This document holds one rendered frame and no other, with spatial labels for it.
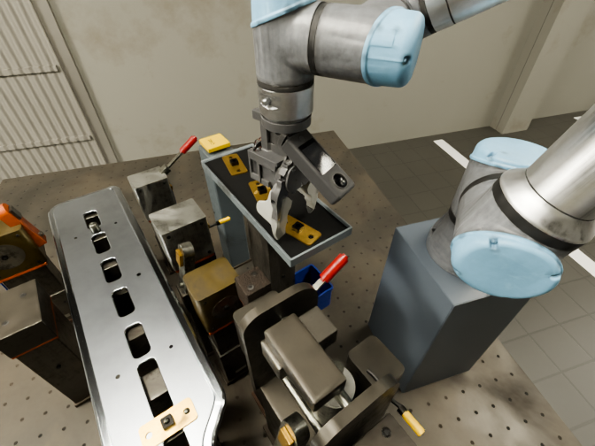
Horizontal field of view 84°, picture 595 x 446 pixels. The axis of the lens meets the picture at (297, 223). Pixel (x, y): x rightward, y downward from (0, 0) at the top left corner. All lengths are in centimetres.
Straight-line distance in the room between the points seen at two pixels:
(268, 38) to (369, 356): 46
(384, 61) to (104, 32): 224
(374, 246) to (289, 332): 82
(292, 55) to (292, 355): 35
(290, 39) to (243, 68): 216
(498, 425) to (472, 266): 62
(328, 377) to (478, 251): 23
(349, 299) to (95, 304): 68
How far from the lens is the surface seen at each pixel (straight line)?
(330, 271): 57
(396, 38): 38
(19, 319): 82
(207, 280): 65
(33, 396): 114
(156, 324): 72
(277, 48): 42
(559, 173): 43
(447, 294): 64
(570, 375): 213
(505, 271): 47
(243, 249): 111
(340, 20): 40
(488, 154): 56
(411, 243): 70
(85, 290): 84
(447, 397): 100
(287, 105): 44
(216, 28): 249
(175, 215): 75
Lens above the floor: 158
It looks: 43 degrees down
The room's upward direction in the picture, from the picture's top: straight up
